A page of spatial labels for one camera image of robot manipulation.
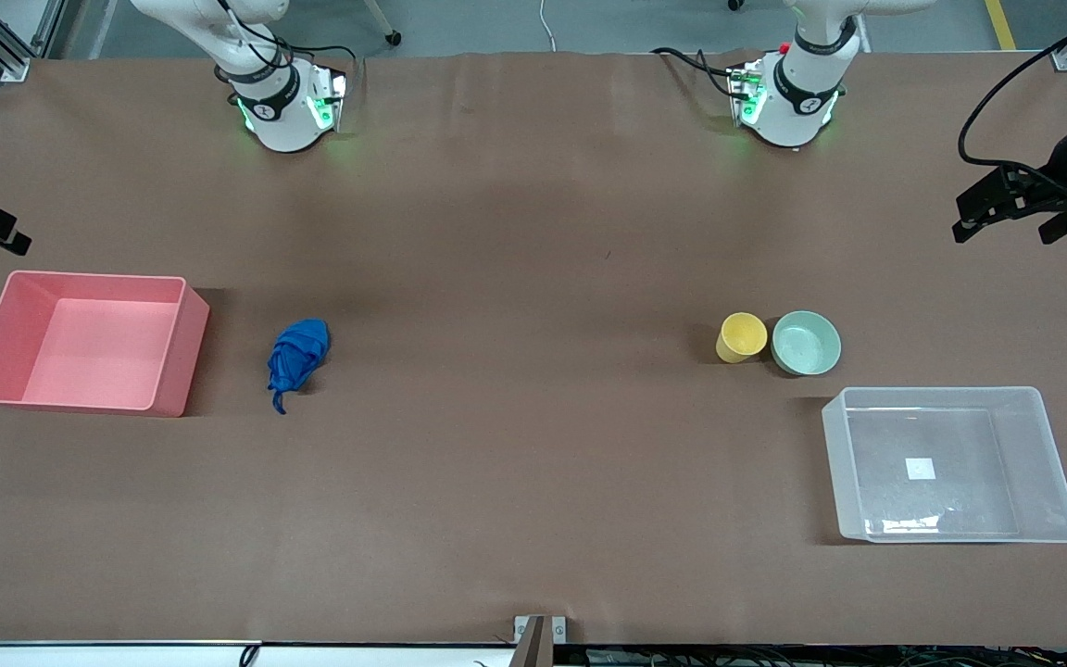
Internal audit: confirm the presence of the mint green bowl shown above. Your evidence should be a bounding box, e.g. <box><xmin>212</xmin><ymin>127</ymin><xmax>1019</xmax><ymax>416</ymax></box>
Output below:
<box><xmin>772</xmin><ymin>310</ymin><xmax>842</xmax><ymax>377</ymax></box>

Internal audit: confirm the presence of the aluminium frame profile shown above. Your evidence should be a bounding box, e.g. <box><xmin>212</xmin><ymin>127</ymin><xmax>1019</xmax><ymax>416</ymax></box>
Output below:
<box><xmin>0</xmin><ymin>0</ymin><xmax>67</xmax><ymax>82</ymax></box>

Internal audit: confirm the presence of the black left base cable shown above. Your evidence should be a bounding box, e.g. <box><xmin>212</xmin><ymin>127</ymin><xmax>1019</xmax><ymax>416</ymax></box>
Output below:
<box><xmin>651</xmin><ymin>46</ymin><xmax>740</xmax><ymax>99</ymax></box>

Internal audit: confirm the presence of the black caster wheel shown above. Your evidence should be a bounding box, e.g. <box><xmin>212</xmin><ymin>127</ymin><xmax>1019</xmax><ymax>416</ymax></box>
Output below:
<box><xmin>362</xmin><ymin>0</ymin><xmax>403</xmax><ymax>47</ymax></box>

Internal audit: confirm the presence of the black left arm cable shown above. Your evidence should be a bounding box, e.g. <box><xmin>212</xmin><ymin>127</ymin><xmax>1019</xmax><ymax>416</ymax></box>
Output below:
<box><xmin>958</xmin><ymin>0</ymin><xmax>1067</xmax><ymax>170</ymax></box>

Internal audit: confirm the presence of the blue glove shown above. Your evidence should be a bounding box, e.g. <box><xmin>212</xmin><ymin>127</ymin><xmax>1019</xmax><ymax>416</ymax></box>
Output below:
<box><xmin>267</xmin><ymin>319</ymin><xmax>331</xmax><ymax>415</ymax></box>

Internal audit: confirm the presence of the pink plastic bin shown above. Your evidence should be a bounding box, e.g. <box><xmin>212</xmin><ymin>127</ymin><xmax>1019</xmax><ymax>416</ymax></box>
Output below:
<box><xmin>0</xmin><ymin>271</ymin><xmax>211</xmax><ymax>419</ymax></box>

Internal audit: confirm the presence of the white table edge rail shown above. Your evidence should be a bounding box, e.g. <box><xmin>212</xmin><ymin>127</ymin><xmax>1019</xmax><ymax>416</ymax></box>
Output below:
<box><xmin>0</xmin><ymin>639</ymin><xmax>534</xmax><ymax>667</ymax></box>

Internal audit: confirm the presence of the grey metal mount bracket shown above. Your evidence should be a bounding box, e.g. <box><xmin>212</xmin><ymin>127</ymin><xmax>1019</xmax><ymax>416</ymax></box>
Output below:
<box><xmin>513</xmin><ymin>614</ymin><xmax>569</xmax><ymax>667</ymax></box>

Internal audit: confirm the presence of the clear plastic box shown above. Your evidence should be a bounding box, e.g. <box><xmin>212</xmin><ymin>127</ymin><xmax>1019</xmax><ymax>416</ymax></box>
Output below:
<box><xmin>822</xmin><ymin>386</ymin><xmax>1067</xmax><ymax>544</ymax></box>

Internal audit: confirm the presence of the yellow cup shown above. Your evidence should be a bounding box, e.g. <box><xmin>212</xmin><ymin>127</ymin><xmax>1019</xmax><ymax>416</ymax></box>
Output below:
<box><xmin>716</xmin><ymin>312</ymin><xmax>769</xmax><ymax>364</ymax></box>

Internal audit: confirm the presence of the brown table cover sheet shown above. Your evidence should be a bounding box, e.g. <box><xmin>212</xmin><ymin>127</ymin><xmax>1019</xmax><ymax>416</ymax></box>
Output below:
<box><xmin>0</xmin><ymin>48</ymin><xmax>1067</xmax><ymax>648</ymax></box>

